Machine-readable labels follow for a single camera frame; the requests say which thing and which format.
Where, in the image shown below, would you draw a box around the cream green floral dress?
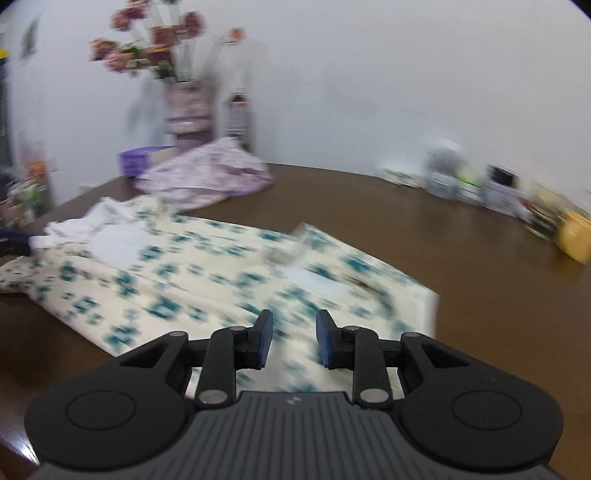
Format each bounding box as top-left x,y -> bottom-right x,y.
1,196 -> 438,392

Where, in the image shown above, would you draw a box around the purple tissue pack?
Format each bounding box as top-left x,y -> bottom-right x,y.
119,146 -> 178,178

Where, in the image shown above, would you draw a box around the white astronaut figurine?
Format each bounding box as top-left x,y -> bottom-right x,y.
424,139 -> 464,200

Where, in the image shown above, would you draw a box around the pink purple vase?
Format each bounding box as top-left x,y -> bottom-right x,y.
164,80 -> 215,152

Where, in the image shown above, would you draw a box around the black charger block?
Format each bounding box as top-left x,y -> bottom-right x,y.
487,165 -> 518,188

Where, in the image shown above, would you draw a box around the pink floral garment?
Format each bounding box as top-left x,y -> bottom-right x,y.
135,137 -> 273,211

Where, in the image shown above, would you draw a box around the white tin box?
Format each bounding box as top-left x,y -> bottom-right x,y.
481,179 -> 522,217

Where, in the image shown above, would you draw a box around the green white small boxes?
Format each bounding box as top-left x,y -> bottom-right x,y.
456,167 -> 482,205

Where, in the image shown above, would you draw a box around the plastic drink bottle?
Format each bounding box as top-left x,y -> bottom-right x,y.
223,91 -> 252,151

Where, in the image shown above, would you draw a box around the glass cup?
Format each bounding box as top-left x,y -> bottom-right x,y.
528,183 -> 566,241

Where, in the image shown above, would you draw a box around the grey metal shelf unit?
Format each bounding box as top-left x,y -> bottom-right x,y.
0,49 -> 12,171

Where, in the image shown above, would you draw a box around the yellow mug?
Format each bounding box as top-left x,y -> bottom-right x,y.
555,210 -> 591,265

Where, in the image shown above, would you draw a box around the white power strip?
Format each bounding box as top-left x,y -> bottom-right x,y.
378,167 -> 424,189

